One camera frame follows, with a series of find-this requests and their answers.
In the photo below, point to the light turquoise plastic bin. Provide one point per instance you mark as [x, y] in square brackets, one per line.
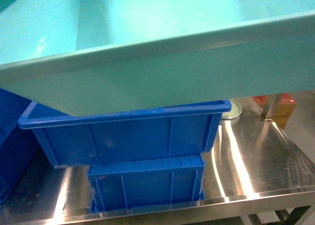
[87, 57]

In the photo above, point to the blue bin top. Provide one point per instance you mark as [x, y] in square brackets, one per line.
[124, 136]

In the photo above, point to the pale round dish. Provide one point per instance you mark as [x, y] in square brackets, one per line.
[236, 110]

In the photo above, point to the steel shelf table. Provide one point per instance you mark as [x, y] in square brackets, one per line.
[253, 168]

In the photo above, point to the red and yellow carton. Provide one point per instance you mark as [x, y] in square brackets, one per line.
[276, 107]

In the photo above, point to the blue crate at left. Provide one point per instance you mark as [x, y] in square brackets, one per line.
[17, 146]

